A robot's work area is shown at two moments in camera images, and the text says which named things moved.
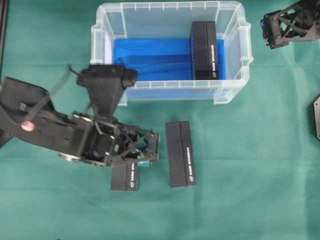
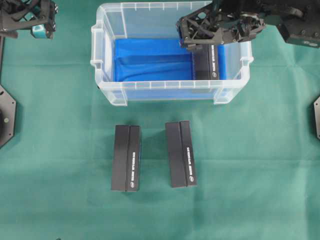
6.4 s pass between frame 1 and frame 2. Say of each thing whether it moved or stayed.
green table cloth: stayed
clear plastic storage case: stayed
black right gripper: moved
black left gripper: moved
